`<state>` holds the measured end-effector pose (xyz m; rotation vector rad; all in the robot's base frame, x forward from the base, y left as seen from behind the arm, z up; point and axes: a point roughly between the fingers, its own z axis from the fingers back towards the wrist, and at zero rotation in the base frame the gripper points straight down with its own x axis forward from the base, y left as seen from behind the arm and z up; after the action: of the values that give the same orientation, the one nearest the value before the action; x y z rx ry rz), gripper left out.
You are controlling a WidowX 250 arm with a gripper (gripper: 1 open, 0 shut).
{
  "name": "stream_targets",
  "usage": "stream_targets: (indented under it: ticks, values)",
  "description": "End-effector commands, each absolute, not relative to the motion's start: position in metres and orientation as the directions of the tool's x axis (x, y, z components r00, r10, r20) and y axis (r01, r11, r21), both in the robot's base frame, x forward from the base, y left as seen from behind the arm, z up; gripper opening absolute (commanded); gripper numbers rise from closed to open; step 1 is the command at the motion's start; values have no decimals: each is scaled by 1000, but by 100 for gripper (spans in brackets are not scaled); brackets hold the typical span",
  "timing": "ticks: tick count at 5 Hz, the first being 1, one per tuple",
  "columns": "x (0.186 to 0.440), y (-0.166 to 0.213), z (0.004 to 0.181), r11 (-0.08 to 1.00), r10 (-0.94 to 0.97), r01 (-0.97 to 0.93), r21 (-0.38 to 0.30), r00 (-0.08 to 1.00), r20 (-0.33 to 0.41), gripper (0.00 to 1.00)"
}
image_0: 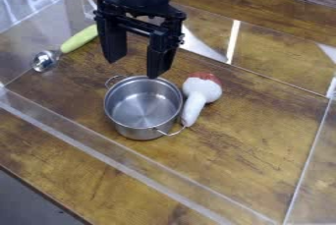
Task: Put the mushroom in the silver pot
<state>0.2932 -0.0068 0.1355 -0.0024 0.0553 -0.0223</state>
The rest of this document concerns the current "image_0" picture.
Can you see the silver metal pot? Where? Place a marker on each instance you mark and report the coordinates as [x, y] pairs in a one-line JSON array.
[[142, 107]]

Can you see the white red-capped toy mushroom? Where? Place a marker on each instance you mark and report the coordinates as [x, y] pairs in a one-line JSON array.
[[201, 89]]

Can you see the clear acrylic enclosure wall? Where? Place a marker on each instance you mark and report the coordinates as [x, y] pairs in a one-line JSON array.
[[253, 165]]

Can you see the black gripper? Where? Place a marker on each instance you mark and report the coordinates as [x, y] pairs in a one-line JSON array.
[[117, 18]]

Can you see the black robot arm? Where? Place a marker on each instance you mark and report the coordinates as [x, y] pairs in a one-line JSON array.
[[150, 18]]

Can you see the green-handled metal spoon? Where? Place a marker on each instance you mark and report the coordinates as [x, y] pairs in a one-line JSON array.
[[46, 58]]

